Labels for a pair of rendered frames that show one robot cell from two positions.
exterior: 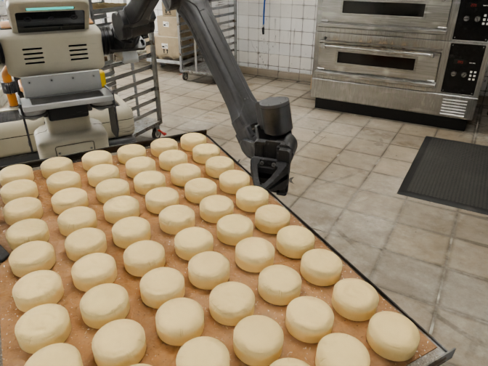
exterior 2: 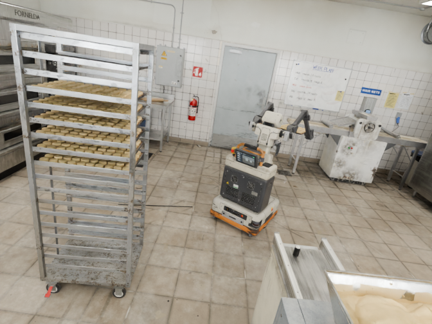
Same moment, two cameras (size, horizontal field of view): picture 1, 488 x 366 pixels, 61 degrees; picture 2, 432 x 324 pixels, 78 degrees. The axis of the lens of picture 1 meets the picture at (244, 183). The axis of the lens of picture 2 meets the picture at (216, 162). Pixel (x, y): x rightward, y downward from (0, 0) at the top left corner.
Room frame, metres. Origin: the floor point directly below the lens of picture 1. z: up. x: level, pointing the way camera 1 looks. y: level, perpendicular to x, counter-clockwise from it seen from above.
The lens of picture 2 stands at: (3.36, 2.95, 1.81)
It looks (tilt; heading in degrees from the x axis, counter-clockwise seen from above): 21 degrees down; 239
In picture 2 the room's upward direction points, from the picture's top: 9 degrees clockwise
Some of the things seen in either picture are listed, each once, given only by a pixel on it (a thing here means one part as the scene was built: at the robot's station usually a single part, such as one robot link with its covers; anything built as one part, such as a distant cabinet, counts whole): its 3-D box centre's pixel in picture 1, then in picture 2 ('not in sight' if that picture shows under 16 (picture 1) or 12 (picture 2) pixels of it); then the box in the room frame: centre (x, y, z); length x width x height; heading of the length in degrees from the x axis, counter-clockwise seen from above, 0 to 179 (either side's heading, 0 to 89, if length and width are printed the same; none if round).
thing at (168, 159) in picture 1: (173, 160); not in sight; (0.68, 0.13, 1.01); 0.05 x 0.05 x 0.02
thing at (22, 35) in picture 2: not in sight; (79, 43); (3.30, 1.23, 1.77); 0.64 x 0.03 x 0.03; 155
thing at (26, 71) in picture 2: not in sight; (80, 78); (3.30, 1.23, 1.59); 0.64 x 0.03 x 0.03; 155
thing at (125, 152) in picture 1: (131, 154); not in sight; (0.69, 0.20, 1.01); 0.05 x 0.05 x 0.02
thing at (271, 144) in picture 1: (274, 161); not in sight; (0.71, -0.06, 0.99); 0.07 x 0.07 x 0.10; 74
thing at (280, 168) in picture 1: (265, 184); not in sight; (0.64, -0.04, 0.98); 0.09 x 0.07 x 0.07; 164
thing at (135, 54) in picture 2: not in sight; (131, 186); (3.03, 1.38, 0.97); 0.03 x 0.03 x 1.70; 65
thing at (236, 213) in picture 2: not in sight; (235, 212); (1.77, 0.86, 0.23); 0.41 x 0.02 x 0.08; 119
